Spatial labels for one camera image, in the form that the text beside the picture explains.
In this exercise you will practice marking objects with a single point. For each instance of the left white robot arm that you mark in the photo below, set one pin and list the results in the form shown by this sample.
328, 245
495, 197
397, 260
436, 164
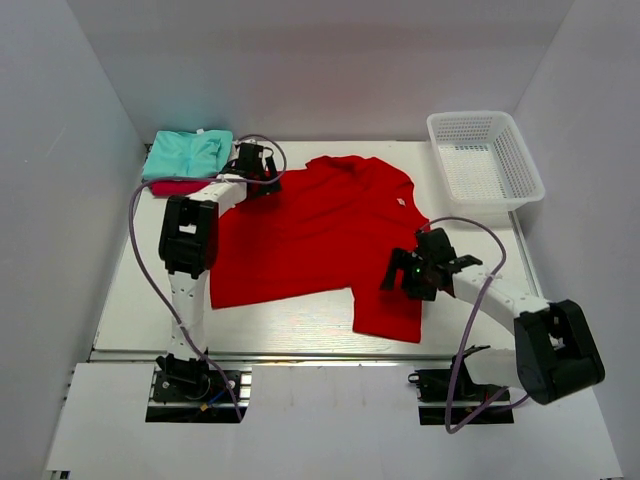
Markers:
189, 236

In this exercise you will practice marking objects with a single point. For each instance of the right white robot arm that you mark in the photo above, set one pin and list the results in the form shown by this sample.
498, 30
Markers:
554, 353

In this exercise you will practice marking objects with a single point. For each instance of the red t-shirt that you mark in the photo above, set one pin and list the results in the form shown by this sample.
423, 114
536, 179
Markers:
333, 225

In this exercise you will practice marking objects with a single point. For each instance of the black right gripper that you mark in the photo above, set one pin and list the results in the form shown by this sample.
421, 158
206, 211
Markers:
404, 260

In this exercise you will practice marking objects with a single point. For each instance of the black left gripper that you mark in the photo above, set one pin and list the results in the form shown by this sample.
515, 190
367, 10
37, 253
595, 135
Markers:
271, 169

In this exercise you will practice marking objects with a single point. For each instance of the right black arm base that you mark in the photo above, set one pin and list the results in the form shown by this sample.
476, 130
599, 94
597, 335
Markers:
432, 386

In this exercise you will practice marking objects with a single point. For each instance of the white plastic basket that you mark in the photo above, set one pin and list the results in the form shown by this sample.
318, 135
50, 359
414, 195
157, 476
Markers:
485, 165

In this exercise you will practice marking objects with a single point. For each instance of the folded teal t-shirt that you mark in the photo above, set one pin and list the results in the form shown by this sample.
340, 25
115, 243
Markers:
198, 154

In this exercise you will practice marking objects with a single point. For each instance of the folded magenta t-shirt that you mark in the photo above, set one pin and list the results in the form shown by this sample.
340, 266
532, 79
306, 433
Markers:
168, 188

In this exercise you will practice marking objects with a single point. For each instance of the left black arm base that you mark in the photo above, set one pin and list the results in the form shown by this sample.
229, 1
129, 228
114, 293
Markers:
193, 391

